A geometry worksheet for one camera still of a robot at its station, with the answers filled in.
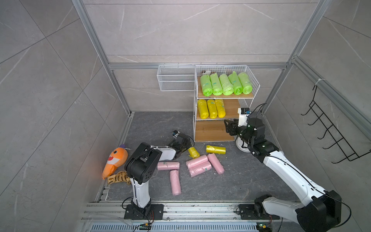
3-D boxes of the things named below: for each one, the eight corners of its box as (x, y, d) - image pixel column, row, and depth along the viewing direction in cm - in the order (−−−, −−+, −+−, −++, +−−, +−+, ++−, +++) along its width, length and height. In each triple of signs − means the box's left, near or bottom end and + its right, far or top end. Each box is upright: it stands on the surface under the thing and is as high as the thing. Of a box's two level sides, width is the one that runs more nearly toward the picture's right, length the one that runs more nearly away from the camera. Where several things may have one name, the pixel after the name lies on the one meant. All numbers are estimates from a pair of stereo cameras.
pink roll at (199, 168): (191, 177, 87) (191, 174, 83) (188, 170, 89) (188, 167, 86) (211, 169, 90) (212, 166, 86) (208, 162, 93) (208, 160, 89)
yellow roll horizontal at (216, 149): (206, 154, 96) (207, 151, 93) (205, 148, 99) (206, 145, 96) (225, 154, 96) (226, 151, 93) (224, 148, 99) (225, 145, 96)
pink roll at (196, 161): (187, 170, 90) (187, 167, 87) (184, 163, 92) (184, 161, 89) (208, 161, 93) (209, 159, 90) (205, 155, 96) (205, 153, 93)
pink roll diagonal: (219, 175, 88) (220, 173, 85) (207, 156, 96) (207, 154, 94) (225, 172, 89) (226, 170, 87) (212, 154, 97) (213, 151, 95)
